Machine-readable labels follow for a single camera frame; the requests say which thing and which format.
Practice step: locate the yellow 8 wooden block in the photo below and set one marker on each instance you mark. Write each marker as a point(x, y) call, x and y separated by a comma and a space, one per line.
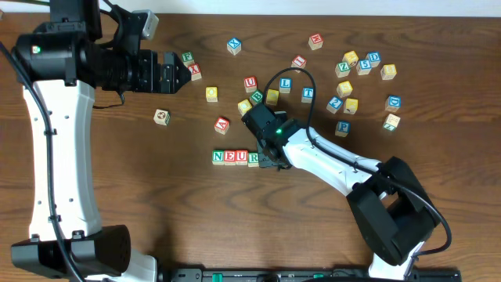
point(388, 72)

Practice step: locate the yellow block beside B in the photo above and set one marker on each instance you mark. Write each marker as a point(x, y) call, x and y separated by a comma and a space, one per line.
point(272, 97)

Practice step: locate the blue D block upper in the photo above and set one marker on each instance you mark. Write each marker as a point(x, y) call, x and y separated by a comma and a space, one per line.
point(373, 58)

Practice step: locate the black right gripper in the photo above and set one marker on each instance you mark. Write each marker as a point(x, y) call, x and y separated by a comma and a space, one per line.
point(268, 159)

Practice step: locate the green R wooden block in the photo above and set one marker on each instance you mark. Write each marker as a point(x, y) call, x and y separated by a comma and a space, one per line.
point(253, 159)

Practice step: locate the yellow hammer wooden block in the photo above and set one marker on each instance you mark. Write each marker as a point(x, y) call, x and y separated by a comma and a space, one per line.
point(351, 106)

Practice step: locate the red u block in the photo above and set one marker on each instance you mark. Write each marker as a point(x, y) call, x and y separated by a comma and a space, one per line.
point(250, 84)
point(242, 157)

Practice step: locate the blue D block right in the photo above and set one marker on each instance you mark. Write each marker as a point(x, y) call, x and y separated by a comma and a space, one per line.
point(393, 104)

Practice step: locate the blue X wooden block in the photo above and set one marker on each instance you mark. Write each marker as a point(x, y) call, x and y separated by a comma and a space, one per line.
point(234, 46)

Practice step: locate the blue 2 wooden block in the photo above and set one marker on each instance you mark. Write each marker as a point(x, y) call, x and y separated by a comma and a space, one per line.
point(334, 104)

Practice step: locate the yellow block behind Z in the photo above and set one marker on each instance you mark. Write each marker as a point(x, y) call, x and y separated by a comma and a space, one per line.
point(350, 58)

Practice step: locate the blue T wooden block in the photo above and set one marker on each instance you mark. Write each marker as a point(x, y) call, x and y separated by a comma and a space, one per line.
point(307, 95)

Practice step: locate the green Z wooden block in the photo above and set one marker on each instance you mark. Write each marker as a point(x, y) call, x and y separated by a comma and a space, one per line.
point(342, 69)

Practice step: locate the red block far back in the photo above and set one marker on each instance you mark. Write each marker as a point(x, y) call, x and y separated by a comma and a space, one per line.
point(315, 41)

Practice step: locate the red I block upper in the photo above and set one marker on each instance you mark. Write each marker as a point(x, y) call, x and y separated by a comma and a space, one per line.
point(299, 62)

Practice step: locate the red A wooden block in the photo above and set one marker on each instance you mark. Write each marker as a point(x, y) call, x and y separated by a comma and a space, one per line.
point(222, 125)

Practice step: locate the yellow block mid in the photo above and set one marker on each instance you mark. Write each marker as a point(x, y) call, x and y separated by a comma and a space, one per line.
point(344, 89)

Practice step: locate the red E wooden block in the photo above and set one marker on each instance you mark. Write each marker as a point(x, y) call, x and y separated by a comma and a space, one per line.
point(229, 157)

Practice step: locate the yellow acorn wooden block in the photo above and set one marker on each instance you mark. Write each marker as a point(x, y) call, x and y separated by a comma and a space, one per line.
point(244, 106)

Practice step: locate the green B wooden block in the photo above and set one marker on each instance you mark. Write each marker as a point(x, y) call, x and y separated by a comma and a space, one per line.
point(256, 97)

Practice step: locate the blue P wooden block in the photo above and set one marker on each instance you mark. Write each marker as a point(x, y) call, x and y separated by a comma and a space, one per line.
point(342, 128)

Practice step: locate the red X wooden block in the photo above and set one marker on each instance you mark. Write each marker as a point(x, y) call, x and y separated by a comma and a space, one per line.
point(195, 71)

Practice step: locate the yellow O wooden block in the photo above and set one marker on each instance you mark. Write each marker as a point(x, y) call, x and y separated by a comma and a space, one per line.
point(212, 94)

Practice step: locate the soccer ball O wooden block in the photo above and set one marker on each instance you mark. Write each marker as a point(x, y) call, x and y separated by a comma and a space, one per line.
point(161, 117)

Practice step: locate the green white Z block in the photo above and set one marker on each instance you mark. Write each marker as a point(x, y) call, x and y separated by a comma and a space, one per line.
point(391, 122)

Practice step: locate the blue 5 wooden block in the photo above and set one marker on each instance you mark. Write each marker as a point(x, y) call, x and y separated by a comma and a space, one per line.
point(363, 67)

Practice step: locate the green F wooden block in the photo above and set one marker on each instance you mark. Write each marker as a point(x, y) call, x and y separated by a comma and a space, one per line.
point(188, 58)

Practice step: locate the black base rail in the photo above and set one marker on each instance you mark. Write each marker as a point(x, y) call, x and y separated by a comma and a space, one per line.
point(266, 275)

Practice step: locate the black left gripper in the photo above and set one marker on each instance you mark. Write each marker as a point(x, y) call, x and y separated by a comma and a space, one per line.
point(167, 73)

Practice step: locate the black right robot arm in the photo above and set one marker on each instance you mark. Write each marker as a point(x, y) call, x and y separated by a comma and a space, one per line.
point(392, 210)

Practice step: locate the blue L wooden block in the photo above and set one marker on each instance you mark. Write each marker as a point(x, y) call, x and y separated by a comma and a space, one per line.
point(285, 85)

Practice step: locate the blue d block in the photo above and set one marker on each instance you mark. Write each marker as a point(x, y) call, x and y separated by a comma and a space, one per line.
point(373, 58)
point(393, 104)

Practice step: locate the green N wooden block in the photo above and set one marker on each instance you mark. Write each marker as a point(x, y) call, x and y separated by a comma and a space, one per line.
point(217, 157)

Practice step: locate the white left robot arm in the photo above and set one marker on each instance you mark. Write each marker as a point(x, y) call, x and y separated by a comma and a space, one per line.
point(61, 64)

